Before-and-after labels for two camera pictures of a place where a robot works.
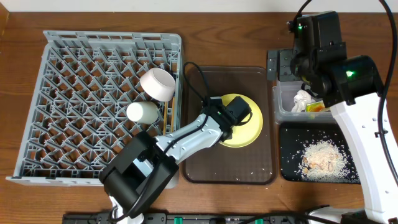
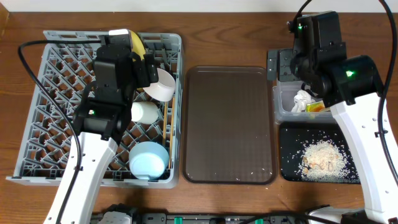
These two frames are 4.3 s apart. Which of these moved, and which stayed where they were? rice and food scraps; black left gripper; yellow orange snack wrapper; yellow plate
Moved: black left gripper; yellow plate
Stayed: yellow orange snack wrapper; rice and food scraps
